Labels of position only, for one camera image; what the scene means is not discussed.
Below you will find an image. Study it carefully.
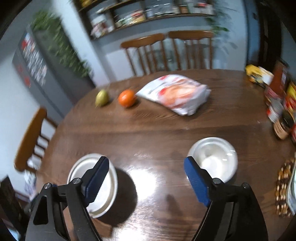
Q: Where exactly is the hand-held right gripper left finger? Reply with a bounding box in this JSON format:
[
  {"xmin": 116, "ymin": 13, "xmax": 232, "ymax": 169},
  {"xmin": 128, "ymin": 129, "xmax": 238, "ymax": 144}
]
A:
[{"xmin": 24, "ymin": 156, "xmax": 110, "ymax": 241}]

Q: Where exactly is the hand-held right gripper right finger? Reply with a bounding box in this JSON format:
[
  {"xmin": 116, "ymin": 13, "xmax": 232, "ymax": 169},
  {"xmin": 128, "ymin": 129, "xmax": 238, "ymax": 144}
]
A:
[{"xmin": 184, "ymin": 156, "xmax": 269, "ymax": 241}]

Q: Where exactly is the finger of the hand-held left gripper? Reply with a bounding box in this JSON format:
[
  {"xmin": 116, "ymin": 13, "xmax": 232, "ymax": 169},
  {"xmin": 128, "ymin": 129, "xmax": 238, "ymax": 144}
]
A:
[{"xmin": 23, "ymin": 194, "xmax": 44, "ymax": 216}]

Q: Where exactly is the large grey-white bowl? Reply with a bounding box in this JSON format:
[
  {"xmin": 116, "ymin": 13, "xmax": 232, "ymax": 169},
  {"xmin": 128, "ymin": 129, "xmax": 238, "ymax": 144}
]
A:
[{"xmin": 67, "ymin": 153, "xmax": 118, "ymax": 219}]

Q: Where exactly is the small white ramekin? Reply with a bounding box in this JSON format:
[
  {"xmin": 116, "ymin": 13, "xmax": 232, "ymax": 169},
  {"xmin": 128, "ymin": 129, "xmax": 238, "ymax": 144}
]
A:
[{"xmin": 187, "ymin": 137, "xmax": 238, "ymax": 184}]

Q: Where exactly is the dark furniture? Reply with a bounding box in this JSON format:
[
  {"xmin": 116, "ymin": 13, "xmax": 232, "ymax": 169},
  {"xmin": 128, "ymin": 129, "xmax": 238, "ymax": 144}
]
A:
[{"xmin": 0, "ymin": 176, "xmax": 27, "ymax": 241}]

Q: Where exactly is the wooden chair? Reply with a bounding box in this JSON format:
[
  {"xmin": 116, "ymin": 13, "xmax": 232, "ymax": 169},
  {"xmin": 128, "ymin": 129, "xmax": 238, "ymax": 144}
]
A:
[
  {"xmin": 14, "ymin": 107, "xmax": 58, "ymax": 173},
  {"xmin": 120, "ymin": 33, "xmax": 168, "ymax": 76},
  {"xmin": 168, "ymin": 31, "xmax": 214, "ymax": 70}
]

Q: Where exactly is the green pear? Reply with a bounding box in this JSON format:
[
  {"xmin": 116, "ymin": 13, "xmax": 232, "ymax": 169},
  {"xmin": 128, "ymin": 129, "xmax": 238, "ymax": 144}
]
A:
[{"xmin": 95, "ymin": 89, "xmax": 110, "ymax": 108}]

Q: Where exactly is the beaded wooden trivet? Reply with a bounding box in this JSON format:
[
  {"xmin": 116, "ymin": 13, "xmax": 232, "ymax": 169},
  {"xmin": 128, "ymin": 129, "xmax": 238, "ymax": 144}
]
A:
[{"xmin": 275, "ymin": 159, "xmax": 295, "ymax": 218}]

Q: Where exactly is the orange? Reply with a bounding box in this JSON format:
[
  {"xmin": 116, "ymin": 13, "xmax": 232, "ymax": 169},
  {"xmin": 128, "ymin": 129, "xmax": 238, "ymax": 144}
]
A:
[{"xmin": 118, "ymin": 89, "xmax": 137, "ymax": 108}]

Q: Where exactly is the white and red snack bag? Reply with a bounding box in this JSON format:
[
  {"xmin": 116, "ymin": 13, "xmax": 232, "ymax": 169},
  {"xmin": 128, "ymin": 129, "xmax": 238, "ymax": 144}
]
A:
[{"xmin": 135, "ymin": 75, "xmax": 211, "ymax": 116}]

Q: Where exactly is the white dish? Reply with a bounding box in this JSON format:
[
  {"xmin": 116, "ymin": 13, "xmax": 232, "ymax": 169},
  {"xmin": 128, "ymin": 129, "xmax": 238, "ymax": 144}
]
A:
[{"xmin": 287, "ymin": 166, "xmax": 296, "ymax": 215}]

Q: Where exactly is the grey refrigerator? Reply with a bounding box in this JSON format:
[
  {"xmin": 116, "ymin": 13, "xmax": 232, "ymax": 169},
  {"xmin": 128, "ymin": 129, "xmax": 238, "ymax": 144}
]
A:
[{"xmin": 11, "ymin": 24, "xmax": 96, "ymax": 117}]

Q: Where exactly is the dark lid glass jar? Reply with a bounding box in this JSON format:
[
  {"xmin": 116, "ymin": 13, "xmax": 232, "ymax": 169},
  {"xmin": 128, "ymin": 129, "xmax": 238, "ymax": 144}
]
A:
[{"xmin": 273, "ymin": 111, "xmax": 295, "ymax": 141}]

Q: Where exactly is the red labelled can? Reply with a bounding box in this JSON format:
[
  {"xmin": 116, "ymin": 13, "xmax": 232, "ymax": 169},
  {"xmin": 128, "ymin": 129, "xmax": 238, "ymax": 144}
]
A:
[{"xmin": 264, "ymin": 85, "xmax": 286, "ymax": 123}]

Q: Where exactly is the yellow snack packet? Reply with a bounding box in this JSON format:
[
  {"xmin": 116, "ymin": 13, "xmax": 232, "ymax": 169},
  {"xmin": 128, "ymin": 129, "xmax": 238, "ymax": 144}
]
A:
[{"xmin": 245, "ymin": 64, "xmax": 274, "ymax": 88}]

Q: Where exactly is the yellow and red tin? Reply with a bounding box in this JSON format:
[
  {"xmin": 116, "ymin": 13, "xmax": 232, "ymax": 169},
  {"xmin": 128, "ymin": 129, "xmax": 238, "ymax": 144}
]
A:
[{"xmin": 284, "ymin": 81, "xmax": 296, "ymax": 112}]

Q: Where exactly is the tall red carton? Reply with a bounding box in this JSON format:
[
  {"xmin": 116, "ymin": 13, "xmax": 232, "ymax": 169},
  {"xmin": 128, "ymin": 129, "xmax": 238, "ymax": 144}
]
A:
[{"xmin": 273, "ymin": 59, "xmax": 290, "ymax": 98}]

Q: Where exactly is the group of fridge magnets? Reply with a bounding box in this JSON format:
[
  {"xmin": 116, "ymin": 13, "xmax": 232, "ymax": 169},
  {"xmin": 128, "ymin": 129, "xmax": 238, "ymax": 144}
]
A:
[{"xmin": 20, "ymin": 32, "xmax": 48, "ymax": 86}]

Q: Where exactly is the trailing green vine plant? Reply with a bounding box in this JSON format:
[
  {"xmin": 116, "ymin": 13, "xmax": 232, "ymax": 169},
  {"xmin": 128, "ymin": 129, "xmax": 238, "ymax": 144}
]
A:
[{"xmin": 31, "ymin": 10, "xmax": 93, "ymax": 78}]

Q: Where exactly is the green hanging plant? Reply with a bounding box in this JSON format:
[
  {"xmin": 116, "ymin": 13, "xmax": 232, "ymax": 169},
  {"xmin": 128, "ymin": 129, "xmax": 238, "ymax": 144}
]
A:
[{"xmin": 205, "ymin": 0, "xmax": 236, "ymax": 51}]

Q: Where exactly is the row of shelf jars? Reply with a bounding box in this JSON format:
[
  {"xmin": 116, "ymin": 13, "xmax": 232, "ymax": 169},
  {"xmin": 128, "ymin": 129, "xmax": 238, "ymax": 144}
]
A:
[{"xmin": 81, "ymin": 0, "xmax": 215, "ymax": 39}]

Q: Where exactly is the wooden wall shelf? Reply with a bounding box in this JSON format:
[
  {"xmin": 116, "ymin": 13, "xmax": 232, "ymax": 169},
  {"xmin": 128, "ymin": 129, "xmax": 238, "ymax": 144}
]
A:
[{"xmin": 74, "ymin": 0, "xmax": 216, "ymax": 41}]

